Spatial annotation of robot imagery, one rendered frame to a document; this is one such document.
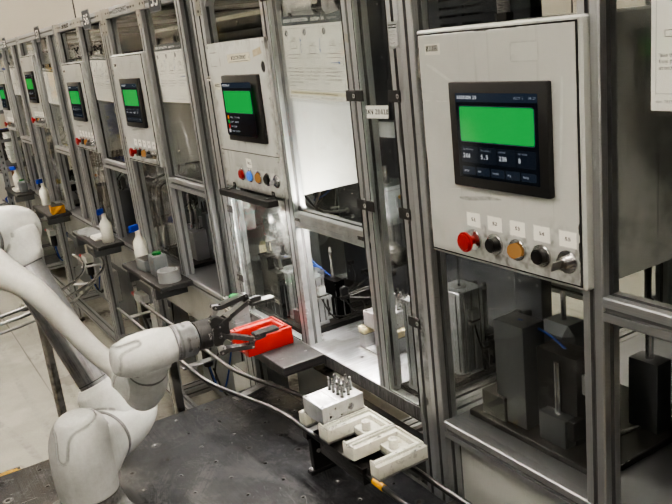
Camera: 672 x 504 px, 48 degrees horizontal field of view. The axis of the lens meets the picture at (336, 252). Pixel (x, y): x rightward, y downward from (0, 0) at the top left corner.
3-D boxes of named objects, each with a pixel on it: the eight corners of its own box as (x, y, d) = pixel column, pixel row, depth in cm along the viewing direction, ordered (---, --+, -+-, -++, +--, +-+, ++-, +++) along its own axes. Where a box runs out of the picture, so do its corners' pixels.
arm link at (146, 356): (166, 314, 189) (162, 344, 198) (103, 332, 181) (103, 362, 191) (182, 349, 183) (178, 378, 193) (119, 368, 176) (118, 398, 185)
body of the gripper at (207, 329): (202, 356, 191) (236, 345, 195) (197, 325, 188) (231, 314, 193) (191, 348, 197) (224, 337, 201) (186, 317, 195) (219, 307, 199)
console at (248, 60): (219, 186, 256) (197, 45, 244) (293, 170, 270) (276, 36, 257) (277, 201, 221) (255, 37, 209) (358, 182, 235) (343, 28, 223)
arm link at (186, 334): (176, 331, 185) (199, 324, 188) (163, 321, 192) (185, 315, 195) (182, 365, 187) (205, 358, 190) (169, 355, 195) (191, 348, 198)
